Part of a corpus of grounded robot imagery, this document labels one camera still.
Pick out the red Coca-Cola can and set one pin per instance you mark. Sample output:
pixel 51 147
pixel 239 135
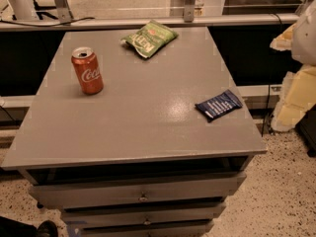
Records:
pixel 86 66

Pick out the blue rxbar blueberry wrapper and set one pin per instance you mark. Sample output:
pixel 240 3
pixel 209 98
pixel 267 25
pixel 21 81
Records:
pixel 219 106

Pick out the grey metal railing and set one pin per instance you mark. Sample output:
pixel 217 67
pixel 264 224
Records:
pixel 66 22

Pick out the white pipe top left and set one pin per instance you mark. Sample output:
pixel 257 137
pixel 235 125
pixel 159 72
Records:
pixel 24 9

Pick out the grey drawer cabinet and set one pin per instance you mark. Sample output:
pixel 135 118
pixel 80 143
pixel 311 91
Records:
pixel 137 159

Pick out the black shoe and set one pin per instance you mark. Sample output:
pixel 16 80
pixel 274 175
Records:
pixel 47 229

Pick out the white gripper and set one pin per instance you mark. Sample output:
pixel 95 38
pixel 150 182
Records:
pixel 305 39

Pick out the green jalapeno chip bag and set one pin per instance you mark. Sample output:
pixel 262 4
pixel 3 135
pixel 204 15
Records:
pixel 150 38

